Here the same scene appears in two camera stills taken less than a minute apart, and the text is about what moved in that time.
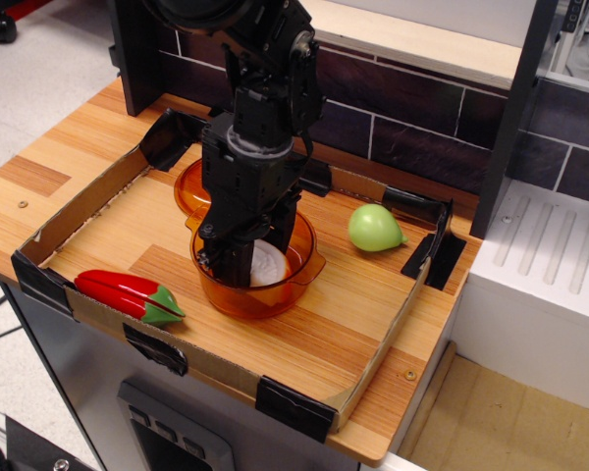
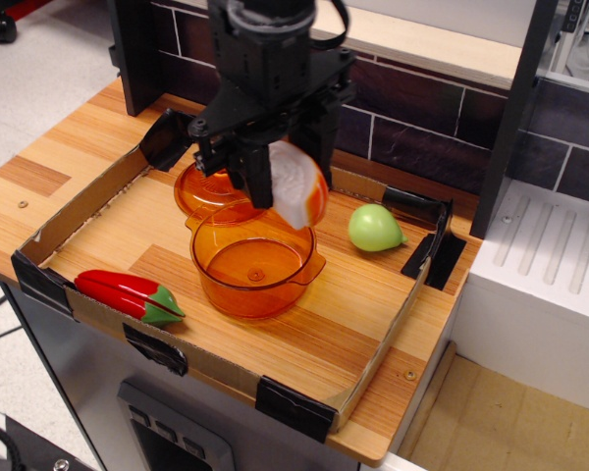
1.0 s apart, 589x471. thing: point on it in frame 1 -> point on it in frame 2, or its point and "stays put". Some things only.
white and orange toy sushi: (269, 265) -> (298, 184)
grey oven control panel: (163, 436) stays put
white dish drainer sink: (535, 310) stays put
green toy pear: (373, 228) stays put
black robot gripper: (245, 179) -> (275, 83)
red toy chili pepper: (138, 296) stays put
